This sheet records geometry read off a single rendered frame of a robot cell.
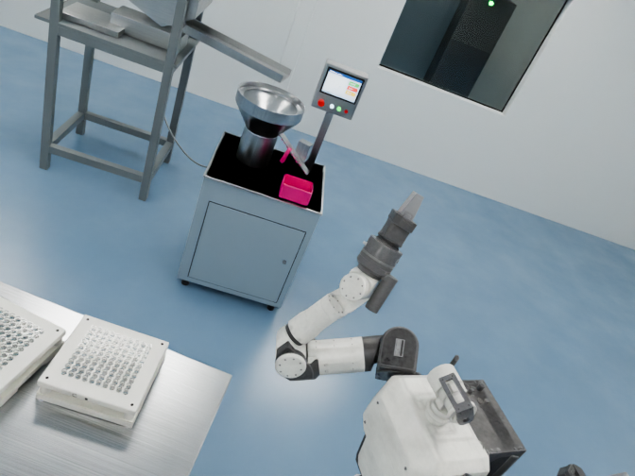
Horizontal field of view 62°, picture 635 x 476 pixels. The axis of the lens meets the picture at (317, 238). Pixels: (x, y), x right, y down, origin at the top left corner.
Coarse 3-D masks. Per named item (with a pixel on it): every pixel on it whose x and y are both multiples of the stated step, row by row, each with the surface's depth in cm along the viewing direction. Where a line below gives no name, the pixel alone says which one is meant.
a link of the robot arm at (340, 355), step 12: (360, 336) 139; (312, 348) 135; (324, 348) 135; (336, 348) 135; (348, 348) 135; (360, 348) 135; (276, 360) 131; (288, 360) 131; (300, 360) 131; (312, 360) 133; (324, 360) 134; (336, 360) 134; (348, 360) 134; (360, 360) 134; (288, 372) 132; (300, 372) 132; (312, 372) 133; (324, 372) 136; (336, 372) 136; (348, 372) 137
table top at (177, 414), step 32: (0, 288) 154; (64, 320) 153; (32, 384) 135; (160, 384) 147; (192, 384) 151; (224, 384) 155; (0, 416) 126; (32, 416) 128; (64, 416) 131; (160, 416) 140; (192, 416) 143; (0, 448) 120; (32, 448) 122; (64, 448) 125; (96, 448) 128; (128, 448) 130; (160, 448) 133; (192, 448) 136
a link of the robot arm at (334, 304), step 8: (328, 296) 131; (336, 296) 133; (320, 304) 130; (328, 304) 129; (336, 304) 132; (344, 304) 133; (352, 304) 133; (360, 304) 133; (328, 312) 129; (336, 312) 128; (344, 312) 132
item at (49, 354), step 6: (54, 348) 142; (48, 354) 140; (54, 354) 142; (42, 360) 138; (48, 360) 140; (30, 366) 135; (36, 366) 136; (24, 372) 134; (30, 372) 134; (18, 378) 132; (24, 378) 132; (12, 384) 130; (18, 384) 131; (6, 390) 128; (12, 390) 129; (6, 396) 127; (0, 402) 126
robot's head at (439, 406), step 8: (440, 368) 116; (448, 368) 116; (432, 376) 117; (440, 376) 115; (456, 376) 115; (432, 384) 116; (440, 384) 114; (448, 384) 114; (440, 392) 115; (456, 392) 113; (432, 400) 118; (440, 400) 116; (448, 400) 112; (456, 400) 111; (432, 408) 117; (440, 408) 115; (448, 408) 112; (440, 416) 116
